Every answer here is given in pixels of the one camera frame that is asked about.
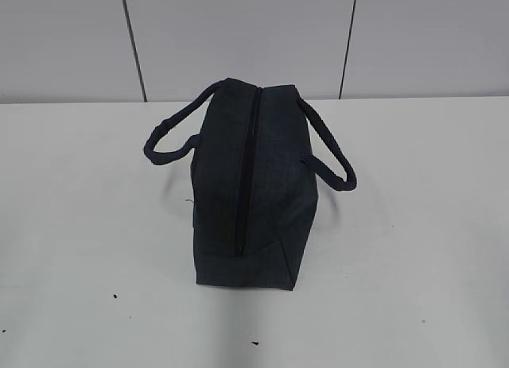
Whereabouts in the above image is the dark blue lunch bag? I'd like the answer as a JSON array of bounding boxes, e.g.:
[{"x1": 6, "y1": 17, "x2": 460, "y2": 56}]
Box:
[{"x1": 143, "y1": 78, "x2": 357, "y2": 290}]

